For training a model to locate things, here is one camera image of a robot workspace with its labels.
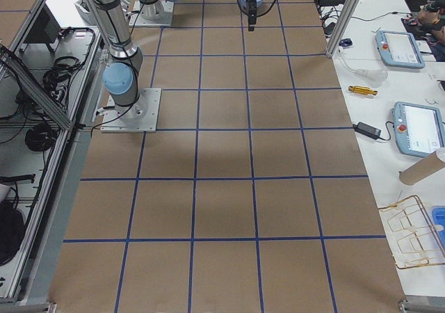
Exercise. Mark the small blue black device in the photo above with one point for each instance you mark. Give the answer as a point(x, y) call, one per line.
point(346, 42)

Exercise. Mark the gold metal cylinder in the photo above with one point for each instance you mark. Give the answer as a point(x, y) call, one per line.
point(361, 90)

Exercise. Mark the clear light bulb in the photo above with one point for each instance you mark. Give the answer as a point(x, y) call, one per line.
point(374, 76)

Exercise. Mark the teach pendant far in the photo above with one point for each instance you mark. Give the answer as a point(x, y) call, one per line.
point(399, 49)

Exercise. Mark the teach pendant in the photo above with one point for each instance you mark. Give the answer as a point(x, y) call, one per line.
point(399, 49)
point(419, 129)

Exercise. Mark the black power adapter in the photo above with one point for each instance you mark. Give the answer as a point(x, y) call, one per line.
point(367, 130)

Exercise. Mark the teach pendant near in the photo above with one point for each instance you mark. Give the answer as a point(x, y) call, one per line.
point(419, 129)

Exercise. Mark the cardboard tube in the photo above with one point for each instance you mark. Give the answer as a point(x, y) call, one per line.
point(423, 168)

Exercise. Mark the blue plastic box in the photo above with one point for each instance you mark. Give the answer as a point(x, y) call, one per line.
point(438, 219)

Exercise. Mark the aluminium frame post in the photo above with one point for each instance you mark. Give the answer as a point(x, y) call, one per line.
point(339, 30)

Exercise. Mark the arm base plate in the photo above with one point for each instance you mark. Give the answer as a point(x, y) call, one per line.
point(137, 21)
point(142, 116)

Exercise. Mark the gold wire rack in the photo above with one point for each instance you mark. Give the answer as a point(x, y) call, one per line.
point(413, 236)

